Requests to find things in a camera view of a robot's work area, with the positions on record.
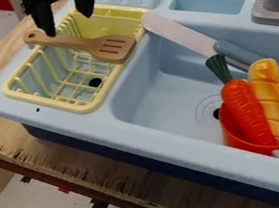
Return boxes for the wooden spatula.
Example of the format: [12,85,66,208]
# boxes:
[20,11,142,81]

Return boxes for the yellow basket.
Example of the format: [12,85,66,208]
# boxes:
[0,0,166,128]

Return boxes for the toy knife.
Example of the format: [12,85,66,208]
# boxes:
[137,0,279,118]

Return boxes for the light blue toy sink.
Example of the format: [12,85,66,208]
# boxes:
[0,0,279,208]

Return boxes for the orange toy carrot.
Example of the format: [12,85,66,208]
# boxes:
[202,45,279,157]

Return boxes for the orange cup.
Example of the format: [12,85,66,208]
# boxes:
[214,91,279,165]

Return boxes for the yellow toy bread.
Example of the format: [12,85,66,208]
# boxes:
[243,55,279,151]

